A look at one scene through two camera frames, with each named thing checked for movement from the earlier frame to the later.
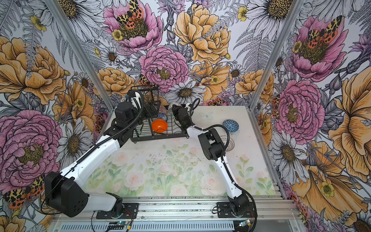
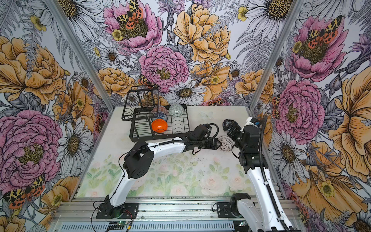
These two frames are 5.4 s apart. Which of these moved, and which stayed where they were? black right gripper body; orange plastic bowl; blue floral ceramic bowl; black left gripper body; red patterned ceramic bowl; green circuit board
Moved: black right gripper body; black left gripper body
Stayed: red patterned ceramic bowl; orange plastic bowl; green circuit board; blue floral ceramic bowl
